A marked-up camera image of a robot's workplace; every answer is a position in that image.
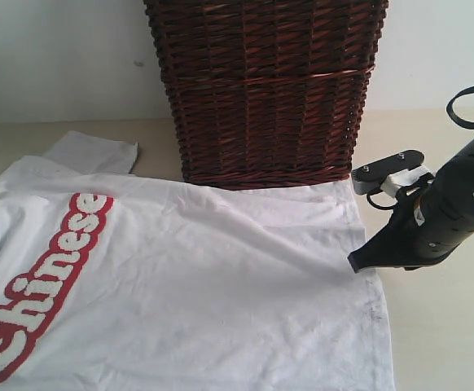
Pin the dark brown wicker basket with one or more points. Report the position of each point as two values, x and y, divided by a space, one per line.
266 93

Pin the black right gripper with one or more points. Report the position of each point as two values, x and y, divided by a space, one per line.
397 246

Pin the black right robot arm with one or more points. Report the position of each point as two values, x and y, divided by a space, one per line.
430 219

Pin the white t-shirt red lettering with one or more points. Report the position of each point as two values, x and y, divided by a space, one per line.
117 282

